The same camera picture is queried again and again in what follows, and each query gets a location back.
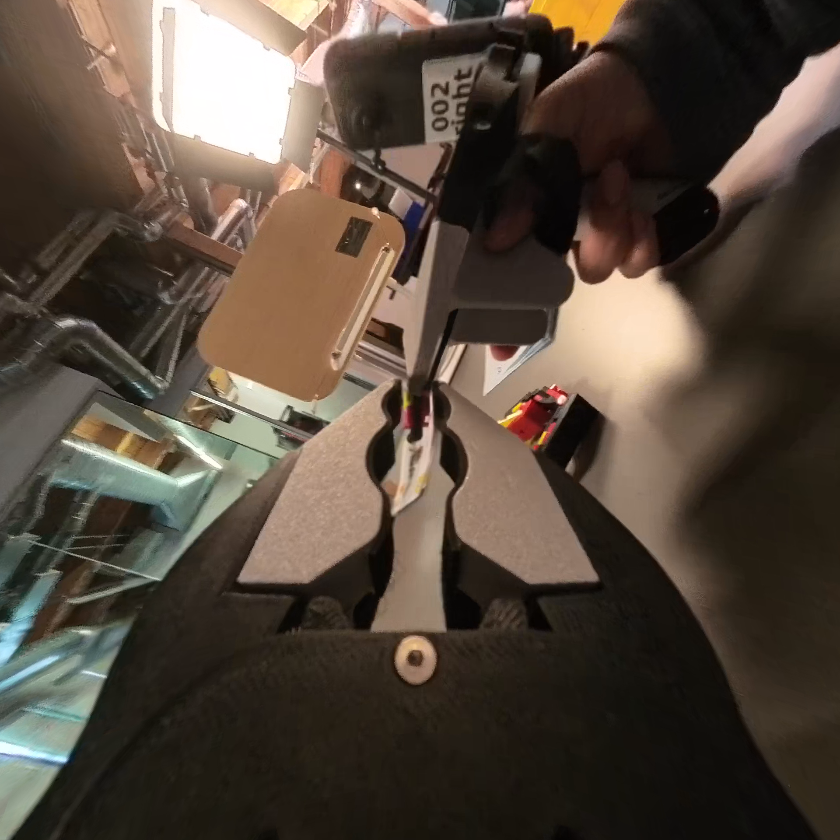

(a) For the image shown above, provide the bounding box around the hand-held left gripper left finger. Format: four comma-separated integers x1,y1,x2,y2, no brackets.
235,379,403,613

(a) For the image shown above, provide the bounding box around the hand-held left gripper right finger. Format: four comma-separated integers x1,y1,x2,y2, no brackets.
432,385,601,608

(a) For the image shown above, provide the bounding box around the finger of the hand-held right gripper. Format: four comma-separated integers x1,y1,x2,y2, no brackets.
420,305,560,396
403,218,576,389

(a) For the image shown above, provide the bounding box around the black red yellow lego model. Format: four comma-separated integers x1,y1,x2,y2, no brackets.
499,384,598,467

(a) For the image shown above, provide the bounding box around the small black lego piece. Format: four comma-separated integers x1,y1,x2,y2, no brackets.
399,388,435,448

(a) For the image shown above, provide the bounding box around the person's right forearm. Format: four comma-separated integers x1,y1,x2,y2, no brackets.
587,0,840,191

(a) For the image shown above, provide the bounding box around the open instruction booklet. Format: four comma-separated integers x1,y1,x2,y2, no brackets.
482,338,555,396

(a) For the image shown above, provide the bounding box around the bright studio light panel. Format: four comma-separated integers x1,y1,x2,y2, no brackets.
150,0,322,166

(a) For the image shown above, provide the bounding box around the wooden board on white stand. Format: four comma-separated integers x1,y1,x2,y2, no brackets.
197,189,408,403

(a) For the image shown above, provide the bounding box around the silver ventilation duct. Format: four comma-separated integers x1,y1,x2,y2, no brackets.
0,315,168,401

